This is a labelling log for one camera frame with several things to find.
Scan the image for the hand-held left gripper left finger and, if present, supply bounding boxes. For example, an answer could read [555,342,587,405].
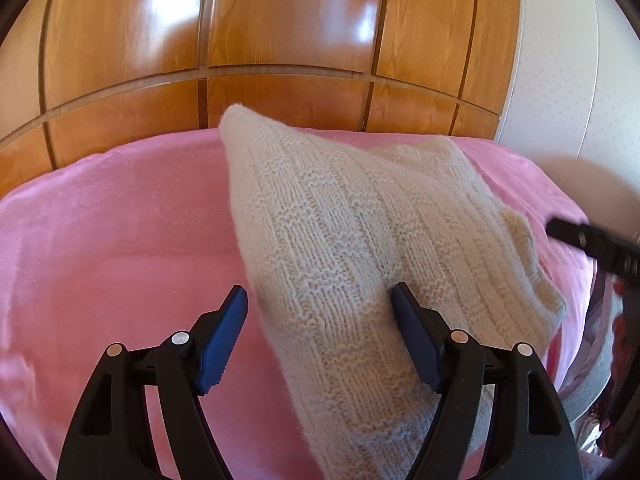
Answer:
[56,285,249,480]

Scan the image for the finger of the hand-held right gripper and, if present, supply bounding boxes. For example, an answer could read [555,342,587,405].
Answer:
[546,216,640,279]

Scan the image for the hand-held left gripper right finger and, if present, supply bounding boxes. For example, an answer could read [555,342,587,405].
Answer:
[390,282,581,480]

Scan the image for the cream knit sweater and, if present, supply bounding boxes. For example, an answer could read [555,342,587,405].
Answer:
[219,104,568,480]

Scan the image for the pink blanket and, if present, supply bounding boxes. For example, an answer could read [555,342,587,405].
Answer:
[0,127,601,480]

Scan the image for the wooden headboard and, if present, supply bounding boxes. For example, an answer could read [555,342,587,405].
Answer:
[0,0,523,198]

